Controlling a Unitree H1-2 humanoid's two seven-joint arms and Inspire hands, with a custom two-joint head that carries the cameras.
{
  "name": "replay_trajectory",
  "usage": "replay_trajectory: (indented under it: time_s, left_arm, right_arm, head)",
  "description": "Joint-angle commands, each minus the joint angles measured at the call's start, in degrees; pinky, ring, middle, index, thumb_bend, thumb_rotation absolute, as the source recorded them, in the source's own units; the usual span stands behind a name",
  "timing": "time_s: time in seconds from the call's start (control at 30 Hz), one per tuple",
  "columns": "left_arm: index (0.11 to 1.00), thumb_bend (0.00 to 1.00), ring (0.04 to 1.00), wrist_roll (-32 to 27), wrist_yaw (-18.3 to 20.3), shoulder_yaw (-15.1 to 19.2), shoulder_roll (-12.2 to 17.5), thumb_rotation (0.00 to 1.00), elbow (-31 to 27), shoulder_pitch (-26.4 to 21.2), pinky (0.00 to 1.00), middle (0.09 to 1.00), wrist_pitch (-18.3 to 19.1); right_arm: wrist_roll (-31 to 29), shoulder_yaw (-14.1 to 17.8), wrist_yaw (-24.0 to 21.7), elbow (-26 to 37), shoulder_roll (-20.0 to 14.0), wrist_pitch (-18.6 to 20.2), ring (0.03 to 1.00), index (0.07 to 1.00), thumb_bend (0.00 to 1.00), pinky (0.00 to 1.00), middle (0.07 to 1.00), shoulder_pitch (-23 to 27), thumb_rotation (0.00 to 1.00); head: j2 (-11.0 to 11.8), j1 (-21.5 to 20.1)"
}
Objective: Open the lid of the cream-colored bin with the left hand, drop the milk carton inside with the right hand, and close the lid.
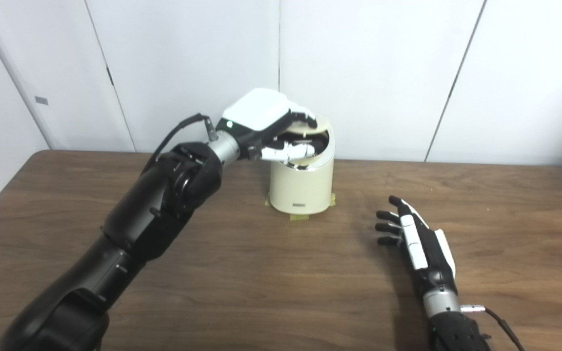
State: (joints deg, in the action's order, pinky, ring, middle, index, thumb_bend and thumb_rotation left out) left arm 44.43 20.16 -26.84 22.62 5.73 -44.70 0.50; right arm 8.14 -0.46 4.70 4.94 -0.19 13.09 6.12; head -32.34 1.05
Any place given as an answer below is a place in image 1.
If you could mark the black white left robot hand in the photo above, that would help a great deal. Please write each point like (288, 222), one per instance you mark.
(256, 112)

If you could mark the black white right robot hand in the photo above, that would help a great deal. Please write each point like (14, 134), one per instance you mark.
(432, 258)

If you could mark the cream round bin lid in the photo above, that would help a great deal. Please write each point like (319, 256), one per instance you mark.
(322, 126)

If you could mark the cream-colored cylindrical trash bin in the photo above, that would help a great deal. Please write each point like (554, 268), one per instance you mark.
(300, 187)

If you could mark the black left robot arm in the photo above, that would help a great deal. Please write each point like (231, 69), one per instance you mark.
(149, 219)

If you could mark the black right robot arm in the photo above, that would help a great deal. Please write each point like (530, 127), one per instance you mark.
(456, 326)

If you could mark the dark wall panel hinge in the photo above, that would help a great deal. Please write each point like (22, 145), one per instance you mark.
(110, 76)

